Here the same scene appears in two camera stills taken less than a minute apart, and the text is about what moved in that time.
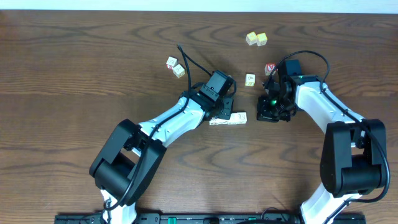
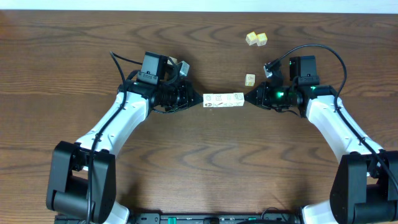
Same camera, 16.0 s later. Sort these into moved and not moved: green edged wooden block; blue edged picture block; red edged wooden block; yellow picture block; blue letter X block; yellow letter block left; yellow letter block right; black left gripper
Moved: blue letter X block; green edged wooden block; black left gripper; red edged wooden block; blue edged picture block
Not moved: yellow letter block left; yellow picture block; yellow letter block right
